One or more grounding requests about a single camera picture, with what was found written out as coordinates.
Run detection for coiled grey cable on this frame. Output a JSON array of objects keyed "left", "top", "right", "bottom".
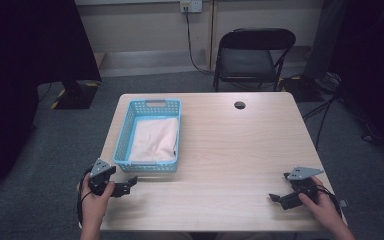
[{"left": 319, "top": 71, "right": 343, "bottom": 95}]

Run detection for thin black floor cable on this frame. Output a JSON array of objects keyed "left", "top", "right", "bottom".
[{"left": 338, "top": 99, "right": 384, "bottom": 145}]

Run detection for black stand base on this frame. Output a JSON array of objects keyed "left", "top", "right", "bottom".
[{"left": 50, "top": 79, "right": 101, "bottom": 110}]

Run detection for person's right hand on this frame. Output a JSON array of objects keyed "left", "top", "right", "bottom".
[{"left": 298, "top": 176, "right": 344, "bottom": 231}]

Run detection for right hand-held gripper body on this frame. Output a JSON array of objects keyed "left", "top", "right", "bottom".
[{"left": 283, "top": 166, "right": 325, "bottom": 204}]

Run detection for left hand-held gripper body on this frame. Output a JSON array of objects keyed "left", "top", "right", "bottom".
[{"left": 88, "top": 158, "right": 118, "bottom": 197}]

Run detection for light blue plastic basket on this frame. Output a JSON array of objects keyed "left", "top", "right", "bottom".
[{"left": 111, "top": 98, "right": 182, "bottom": 174}]

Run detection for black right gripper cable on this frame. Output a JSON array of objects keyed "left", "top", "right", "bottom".
[{"left": 315, "top": 184, "right": 343, "bottom": 216}]

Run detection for black floor plate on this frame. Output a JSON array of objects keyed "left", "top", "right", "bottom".
[{"left": 281, "top": 76, "right": 325, "bottom": 103}]

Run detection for white wall socket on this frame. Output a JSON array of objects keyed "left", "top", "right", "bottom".
[{"left": 179, "top": 0, "right": 203, "bottom": 14}]

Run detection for black power cable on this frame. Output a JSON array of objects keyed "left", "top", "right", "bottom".
[{"left": 183, "top": 6, "right": 216, "bottom": 76}]

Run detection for black folding chair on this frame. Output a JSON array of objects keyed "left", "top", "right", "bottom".
[{"left": 212, "top": 27, "right": 297, "bottom": 93}]

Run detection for pale pink cloth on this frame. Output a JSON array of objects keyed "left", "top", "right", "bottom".
[{"left": 128, "top": 117, "right": 180, "bottom": 163}]

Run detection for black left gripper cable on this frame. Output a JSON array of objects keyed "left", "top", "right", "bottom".
[{"left": 75, "top": 167, "right": 94, "bottom": 229}]

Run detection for black tripod legs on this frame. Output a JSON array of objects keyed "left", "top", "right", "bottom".
[{"left": 301, "top": 94, "right": 338, "bottom": 151}]

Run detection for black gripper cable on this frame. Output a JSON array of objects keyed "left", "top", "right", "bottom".
[
  {"left": 315, "top": 184, "right": 343, "bottom": 216},
  {"left": 75, "top": 167, "right": 94, "bottom": 229}
]

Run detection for black curtain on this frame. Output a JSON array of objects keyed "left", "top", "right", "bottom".
[
  {"left": 0, "top": 0, "right": 102, "bottom": 198},
  {"left": 326, "top": 0, "right": 384, "bottom": 163}
]

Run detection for person's left hand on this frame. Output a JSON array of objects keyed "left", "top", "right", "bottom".
[{"left": 77, "top": 173, "right": 116, "bottom": 230}]

